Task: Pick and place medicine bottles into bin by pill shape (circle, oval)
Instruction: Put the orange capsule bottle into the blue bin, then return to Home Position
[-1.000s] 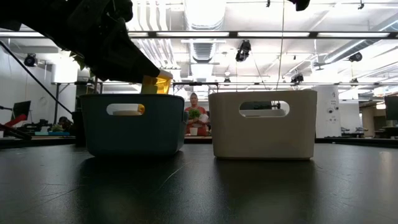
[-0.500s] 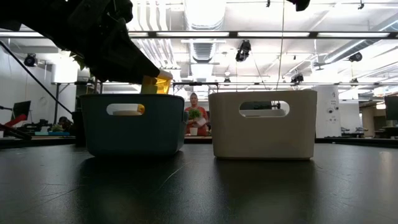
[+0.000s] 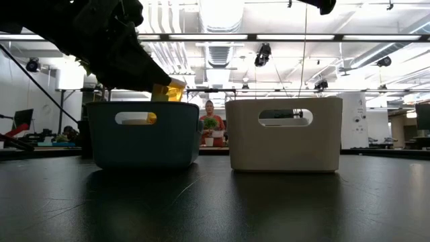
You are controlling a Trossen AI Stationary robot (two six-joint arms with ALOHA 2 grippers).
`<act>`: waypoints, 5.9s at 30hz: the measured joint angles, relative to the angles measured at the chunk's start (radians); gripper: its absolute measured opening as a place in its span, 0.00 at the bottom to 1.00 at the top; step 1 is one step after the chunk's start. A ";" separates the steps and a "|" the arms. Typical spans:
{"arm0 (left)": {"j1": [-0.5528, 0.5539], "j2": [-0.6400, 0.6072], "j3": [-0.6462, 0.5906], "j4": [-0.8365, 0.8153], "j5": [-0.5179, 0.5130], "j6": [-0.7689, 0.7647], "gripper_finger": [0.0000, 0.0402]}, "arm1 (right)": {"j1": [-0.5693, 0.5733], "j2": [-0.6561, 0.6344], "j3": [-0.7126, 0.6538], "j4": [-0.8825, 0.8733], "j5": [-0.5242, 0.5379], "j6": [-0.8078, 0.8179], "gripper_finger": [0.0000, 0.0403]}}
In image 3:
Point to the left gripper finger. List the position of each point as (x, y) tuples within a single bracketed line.
[(131, 67)]

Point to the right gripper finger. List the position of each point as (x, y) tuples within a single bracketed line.
[(319, 4)]

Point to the orange medicine bottle white cap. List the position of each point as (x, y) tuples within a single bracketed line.
[(173, 93)]

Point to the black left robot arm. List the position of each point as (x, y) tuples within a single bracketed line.
[(33, 20)]

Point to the blue plastic bin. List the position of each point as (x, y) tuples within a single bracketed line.
[(144, 144)]

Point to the white plastic bin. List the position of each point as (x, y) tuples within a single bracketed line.
[(285, 148)]

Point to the green leafy plant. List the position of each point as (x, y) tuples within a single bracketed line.
[(85, 66)]

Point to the black overhead light bar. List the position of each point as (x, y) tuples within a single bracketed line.
[(252, 37)]

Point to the black ceiling spotlight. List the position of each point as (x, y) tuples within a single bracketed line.
[(33, 65), (384, 61), (321, 84)]

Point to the person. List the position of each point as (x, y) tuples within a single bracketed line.
[(212, 112)]

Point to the small plant white pot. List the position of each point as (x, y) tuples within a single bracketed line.
[(210, 123)]

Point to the black tilted monitor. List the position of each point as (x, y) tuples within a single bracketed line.
[(23, 118)]

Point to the white building column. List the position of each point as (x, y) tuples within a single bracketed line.
[(352, 121)]

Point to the black monitor on stand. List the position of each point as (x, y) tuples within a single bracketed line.
[(423, 116)]

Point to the black table mat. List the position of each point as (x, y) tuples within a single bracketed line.
[(215, 201)]

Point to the black overhead camera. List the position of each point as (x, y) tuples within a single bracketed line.
[(263, 54)]

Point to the silver ventilation duct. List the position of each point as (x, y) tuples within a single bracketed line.
[(220, 37)]

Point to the black diagonal frame strut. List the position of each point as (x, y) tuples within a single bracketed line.
[(37, 80)]

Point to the black aluminium table frame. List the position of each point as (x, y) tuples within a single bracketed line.
[(369, 152)]

